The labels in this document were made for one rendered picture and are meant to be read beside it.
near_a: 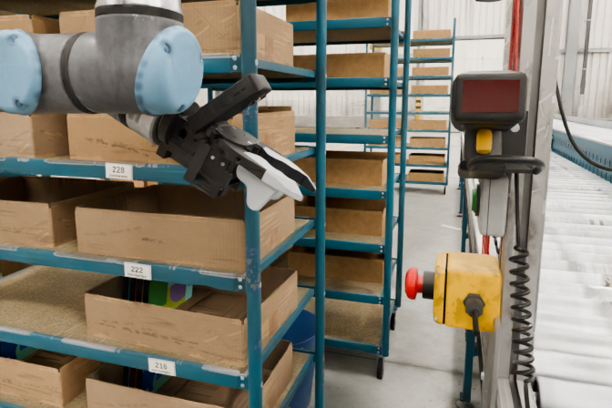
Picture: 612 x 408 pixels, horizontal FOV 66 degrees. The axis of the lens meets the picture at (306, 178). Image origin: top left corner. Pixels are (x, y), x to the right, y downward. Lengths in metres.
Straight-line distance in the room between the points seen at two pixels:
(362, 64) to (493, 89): 1.38
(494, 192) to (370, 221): 1.34
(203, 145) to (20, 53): 0.22
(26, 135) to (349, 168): 1.13
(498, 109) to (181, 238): 0.70
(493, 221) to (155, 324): 0.76
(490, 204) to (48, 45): 0.50
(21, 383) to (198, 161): 0.94
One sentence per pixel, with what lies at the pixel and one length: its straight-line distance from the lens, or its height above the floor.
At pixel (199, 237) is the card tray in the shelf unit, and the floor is 0.80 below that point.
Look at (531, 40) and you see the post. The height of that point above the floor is 1.12.
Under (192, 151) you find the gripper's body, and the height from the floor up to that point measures 1.00.
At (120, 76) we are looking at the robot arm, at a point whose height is 1.09.
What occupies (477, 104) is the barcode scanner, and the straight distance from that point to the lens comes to 0.44.
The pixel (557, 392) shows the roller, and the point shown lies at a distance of 0.63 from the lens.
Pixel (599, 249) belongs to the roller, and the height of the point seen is 0.75.
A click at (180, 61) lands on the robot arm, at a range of 0.52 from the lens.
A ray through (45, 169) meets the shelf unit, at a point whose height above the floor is 0.92.
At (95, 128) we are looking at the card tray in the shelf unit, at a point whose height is 1.01.
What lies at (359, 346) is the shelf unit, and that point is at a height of 0.13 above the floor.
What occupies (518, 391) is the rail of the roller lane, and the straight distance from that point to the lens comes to 0.62.
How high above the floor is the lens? 1.06
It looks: 9 degrees down
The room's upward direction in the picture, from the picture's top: straight up
